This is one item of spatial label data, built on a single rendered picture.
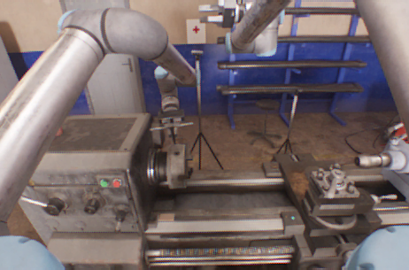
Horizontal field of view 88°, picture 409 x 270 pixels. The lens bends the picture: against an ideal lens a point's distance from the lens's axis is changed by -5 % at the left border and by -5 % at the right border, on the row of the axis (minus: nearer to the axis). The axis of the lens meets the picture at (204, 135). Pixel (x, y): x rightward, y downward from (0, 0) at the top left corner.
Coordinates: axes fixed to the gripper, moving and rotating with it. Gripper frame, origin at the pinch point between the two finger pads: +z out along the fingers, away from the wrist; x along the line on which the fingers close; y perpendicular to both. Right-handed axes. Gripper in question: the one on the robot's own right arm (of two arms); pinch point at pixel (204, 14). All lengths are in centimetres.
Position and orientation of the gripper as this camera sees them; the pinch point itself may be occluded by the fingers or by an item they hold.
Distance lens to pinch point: 107.4
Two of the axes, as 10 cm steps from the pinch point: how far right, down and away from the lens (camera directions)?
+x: 0.1, 1.9, 9.8
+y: 0.2, 9.8, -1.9
